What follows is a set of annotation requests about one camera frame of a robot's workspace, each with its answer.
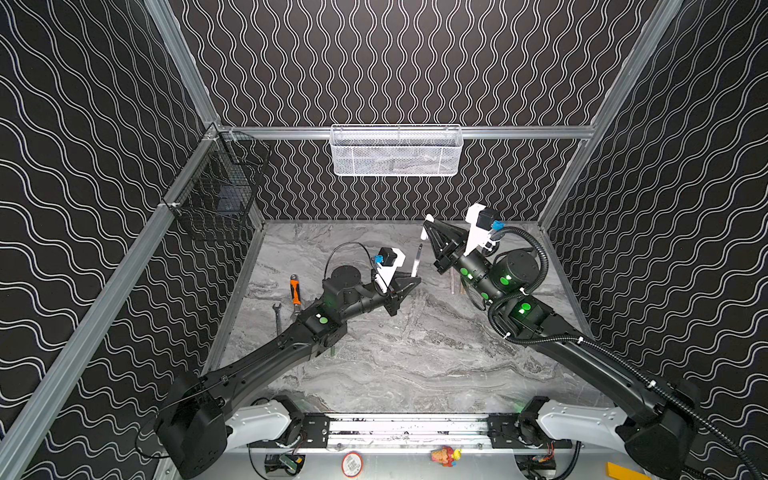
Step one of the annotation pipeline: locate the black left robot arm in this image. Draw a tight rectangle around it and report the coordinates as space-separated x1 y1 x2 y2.
153 265 421 479

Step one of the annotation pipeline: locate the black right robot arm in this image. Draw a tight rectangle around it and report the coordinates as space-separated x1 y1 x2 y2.
422 217 701 479

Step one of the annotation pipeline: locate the steel wrench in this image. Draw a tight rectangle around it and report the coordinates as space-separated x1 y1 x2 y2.
272 302 282 335

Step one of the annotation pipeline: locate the small red yellow toy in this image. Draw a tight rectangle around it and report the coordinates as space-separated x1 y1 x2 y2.
430 446 462 467

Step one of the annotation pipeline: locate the yellow block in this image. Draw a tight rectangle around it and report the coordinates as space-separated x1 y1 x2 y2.
605 462 651 480

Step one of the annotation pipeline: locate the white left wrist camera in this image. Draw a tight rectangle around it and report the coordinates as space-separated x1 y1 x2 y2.
374 247 406 295

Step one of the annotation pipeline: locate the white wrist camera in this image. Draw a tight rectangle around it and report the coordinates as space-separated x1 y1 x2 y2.
464 203 504 256
374 247 406 295

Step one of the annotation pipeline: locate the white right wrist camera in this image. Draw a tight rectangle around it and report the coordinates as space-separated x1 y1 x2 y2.
464 203 504 256

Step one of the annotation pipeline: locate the orange handled screwdriver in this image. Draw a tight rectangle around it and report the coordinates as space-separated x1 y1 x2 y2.
289 274 302 318

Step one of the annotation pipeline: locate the white wire mesh basket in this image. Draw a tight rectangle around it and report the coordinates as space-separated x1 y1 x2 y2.
329 124 464 177

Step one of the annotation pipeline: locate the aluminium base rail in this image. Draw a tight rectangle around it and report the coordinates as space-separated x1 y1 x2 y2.
161 411 649 452

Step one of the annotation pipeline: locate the black wire mesh basket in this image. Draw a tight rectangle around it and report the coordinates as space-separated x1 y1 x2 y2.
170 128 274 243

